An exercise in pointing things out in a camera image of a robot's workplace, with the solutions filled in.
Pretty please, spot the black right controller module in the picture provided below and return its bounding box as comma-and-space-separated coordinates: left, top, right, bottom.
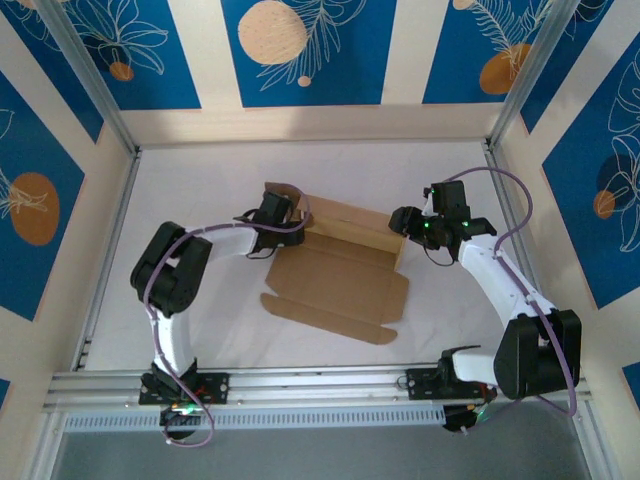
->
442, 405, 489, 435

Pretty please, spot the aluminium corner post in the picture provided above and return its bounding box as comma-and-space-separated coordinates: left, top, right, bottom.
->
37, 0, 142, 154
486, 0, 587, 150

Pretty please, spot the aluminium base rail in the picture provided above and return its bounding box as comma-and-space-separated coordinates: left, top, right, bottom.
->
42, 359, 596, 415

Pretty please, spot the black left controller module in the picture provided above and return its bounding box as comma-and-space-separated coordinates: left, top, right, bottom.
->
159, 404, 207, 441

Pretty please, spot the aluminium frame bar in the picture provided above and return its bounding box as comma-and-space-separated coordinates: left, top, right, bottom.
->
24, 412, 69, 480
567, 399, 619, 480

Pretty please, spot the grey slotted cable duct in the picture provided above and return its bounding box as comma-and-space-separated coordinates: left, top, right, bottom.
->
62, 405, 447, 434

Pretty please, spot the aluminium table side rail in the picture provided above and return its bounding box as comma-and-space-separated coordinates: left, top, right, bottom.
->
73, 149, 144, 372
482, 142, 564, 361

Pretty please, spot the brown cardboard paper box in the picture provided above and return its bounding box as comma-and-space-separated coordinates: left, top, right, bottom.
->
259, 180, 410, 347

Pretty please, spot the black controller module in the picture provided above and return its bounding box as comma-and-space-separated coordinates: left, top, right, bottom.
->
159, 404, 207, 441
442, 405, 489, 435

